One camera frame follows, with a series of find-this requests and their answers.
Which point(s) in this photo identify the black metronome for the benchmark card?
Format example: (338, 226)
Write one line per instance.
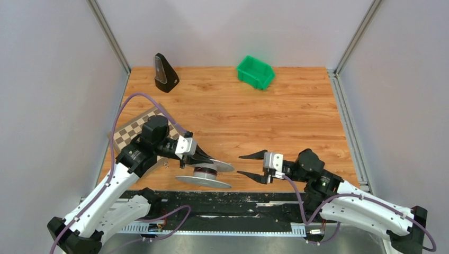
(166, 77)

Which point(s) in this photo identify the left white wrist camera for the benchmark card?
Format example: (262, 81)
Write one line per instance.
(185, 147)

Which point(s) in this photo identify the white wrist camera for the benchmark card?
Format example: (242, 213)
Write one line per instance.
(273, 164)
(185, 147)

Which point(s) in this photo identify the right aluminium frame post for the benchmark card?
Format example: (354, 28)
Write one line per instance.
(366, 20)

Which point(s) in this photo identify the wooden chessboard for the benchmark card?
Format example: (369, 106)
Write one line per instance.
(126, 132)

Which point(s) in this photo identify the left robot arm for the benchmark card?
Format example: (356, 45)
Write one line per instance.
(88, 227)

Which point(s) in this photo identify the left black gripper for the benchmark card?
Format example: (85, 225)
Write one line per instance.
(200, 157)

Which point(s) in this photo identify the grey perforated cable spool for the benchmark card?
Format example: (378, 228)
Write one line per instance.
(206, 175)

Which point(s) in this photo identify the aluminium frame post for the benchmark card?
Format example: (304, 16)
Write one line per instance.
(99, 15)
(366, 20)

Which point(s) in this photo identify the green plastic bin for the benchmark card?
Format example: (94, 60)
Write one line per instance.
(255, 73)

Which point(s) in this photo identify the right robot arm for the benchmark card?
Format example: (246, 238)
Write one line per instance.
(325, 194)

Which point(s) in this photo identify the left aluminium frame post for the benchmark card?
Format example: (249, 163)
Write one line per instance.
(99, 15)

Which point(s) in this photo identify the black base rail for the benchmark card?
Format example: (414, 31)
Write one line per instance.
(228, 211)

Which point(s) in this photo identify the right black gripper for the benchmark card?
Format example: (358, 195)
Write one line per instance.
(258, 178)

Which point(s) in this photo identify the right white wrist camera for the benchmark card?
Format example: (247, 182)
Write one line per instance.
(273, 164)

